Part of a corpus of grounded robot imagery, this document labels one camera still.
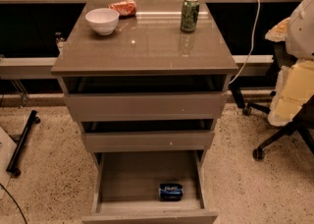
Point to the orange chip bag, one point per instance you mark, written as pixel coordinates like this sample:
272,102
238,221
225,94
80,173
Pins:
125,8

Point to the green soda can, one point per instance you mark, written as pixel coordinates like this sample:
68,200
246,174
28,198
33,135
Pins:
189,17

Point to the white bowl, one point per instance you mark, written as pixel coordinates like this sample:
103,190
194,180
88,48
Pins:
102,20

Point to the blue pepsi can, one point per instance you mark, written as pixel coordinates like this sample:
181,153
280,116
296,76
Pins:
170,191

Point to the black office chair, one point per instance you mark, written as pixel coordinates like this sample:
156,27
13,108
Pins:
302,122

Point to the clear plastic bottle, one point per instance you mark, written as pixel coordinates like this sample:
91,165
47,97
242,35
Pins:
60,40

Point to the grey middle drawer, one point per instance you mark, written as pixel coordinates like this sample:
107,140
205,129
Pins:
115,136

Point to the black wheeled stand leg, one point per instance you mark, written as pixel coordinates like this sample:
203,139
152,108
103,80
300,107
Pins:
13,163

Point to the grey drawer cabinet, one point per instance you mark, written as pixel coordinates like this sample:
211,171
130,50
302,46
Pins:
150,43

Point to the grey bottom drawer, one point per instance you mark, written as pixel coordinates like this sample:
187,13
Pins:
127,189

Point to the grey top drawer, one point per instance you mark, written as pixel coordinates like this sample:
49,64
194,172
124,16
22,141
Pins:
137,98

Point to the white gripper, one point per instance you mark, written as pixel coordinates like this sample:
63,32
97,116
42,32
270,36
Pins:
302,34

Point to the grey drawer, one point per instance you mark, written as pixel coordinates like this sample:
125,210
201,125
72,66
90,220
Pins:
115,136
127,189
137,98

